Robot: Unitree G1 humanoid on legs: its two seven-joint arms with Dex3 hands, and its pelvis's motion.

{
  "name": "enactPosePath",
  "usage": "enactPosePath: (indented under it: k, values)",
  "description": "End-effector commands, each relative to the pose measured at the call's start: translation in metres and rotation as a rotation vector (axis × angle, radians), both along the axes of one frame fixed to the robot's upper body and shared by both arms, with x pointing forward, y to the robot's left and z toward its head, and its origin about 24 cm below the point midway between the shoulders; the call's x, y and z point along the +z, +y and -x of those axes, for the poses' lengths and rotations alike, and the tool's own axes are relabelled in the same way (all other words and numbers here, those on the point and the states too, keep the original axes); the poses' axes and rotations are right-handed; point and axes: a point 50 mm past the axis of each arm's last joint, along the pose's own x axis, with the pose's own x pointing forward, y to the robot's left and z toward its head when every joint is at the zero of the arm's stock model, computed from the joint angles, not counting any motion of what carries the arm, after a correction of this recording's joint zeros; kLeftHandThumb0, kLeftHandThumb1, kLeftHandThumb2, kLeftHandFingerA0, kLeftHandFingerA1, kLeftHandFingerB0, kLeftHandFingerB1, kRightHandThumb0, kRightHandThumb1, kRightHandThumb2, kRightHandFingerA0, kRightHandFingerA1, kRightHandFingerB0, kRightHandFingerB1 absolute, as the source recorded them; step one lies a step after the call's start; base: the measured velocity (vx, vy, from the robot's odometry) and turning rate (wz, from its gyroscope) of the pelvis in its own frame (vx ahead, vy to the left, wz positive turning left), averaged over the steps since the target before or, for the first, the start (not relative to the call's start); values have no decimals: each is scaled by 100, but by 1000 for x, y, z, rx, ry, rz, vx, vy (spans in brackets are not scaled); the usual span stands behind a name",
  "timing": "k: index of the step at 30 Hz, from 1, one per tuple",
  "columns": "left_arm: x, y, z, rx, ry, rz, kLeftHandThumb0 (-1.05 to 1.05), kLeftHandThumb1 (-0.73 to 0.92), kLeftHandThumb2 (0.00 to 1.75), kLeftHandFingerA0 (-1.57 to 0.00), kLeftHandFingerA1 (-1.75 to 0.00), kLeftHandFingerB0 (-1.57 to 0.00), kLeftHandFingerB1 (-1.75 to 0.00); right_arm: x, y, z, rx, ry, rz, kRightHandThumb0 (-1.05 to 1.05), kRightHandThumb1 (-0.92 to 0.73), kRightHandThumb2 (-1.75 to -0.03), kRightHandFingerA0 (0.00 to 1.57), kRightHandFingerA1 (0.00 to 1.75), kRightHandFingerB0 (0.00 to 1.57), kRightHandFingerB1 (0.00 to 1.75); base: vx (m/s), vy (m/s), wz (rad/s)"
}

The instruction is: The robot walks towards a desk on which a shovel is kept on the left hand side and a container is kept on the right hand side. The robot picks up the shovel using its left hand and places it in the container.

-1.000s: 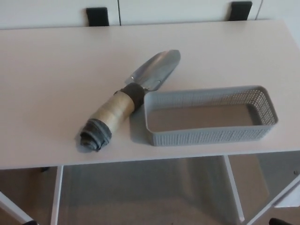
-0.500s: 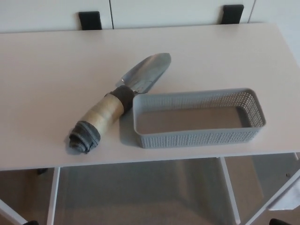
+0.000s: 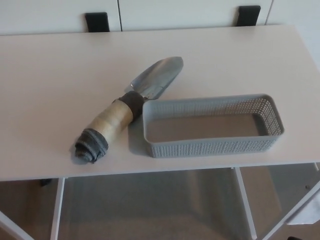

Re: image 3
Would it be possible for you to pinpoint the white cabinet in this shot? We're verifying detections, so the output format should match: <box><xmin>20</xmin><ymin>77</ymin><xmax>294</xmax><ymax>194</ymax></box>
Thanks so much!
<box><xmin>0</xmin><ymin>0</ymin><xmax>320</xmax><ymax>36</ymax></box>

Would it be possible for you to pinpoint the black cabinet handle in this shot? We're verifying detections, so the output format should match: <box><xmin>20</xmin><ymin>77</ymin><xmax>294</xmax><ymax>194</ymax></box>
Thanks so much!
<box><xmin>84</xmin><ymin>11</ymin><xmax>110</xmax><ymax>33</ymax></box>
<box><xmin>236</xmin><ymin>5</ymin><xmax>262</xmax><ymax>27</ymax></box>

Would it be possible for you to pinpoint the metal shovel with handle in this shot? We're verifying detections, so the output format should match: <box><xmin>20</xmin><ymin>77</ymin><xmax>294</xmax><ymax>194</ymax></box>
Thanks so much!
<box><xmin>72</xmin><ymin>56</ymin><xmax>185</xmax><ymax>165</ymax></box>

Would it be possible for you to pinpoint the white desk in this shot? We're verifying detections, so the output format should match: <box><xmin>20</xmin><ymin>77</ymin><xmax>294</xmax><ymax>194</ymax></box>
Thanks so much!
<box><xmin>0</xmin><ymin>23</ymin><xmax>320</xmax><ymax>240</ymax></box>

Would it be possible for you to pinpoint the grey perforated plastic basket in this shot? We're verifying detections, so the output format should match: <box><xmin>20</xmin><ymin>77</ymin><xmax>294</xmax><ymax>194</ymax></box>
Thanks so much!
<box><xmin>141</xmin><ymin>93</ymin><xmax>285</xmax><ymax>159</ymax></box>

